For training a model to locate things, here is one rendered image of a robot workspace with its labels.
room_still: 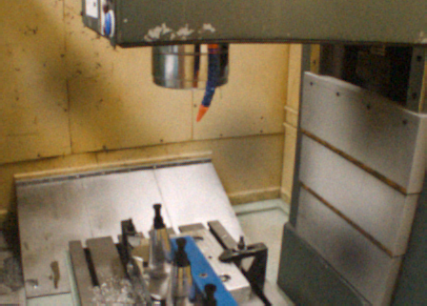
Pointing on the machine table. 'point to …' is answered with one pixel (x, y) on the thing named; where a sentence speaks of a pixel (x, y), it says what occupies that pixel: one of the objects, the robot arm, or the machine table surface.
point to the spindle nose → (187, 66)
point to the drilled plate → (238, 287)
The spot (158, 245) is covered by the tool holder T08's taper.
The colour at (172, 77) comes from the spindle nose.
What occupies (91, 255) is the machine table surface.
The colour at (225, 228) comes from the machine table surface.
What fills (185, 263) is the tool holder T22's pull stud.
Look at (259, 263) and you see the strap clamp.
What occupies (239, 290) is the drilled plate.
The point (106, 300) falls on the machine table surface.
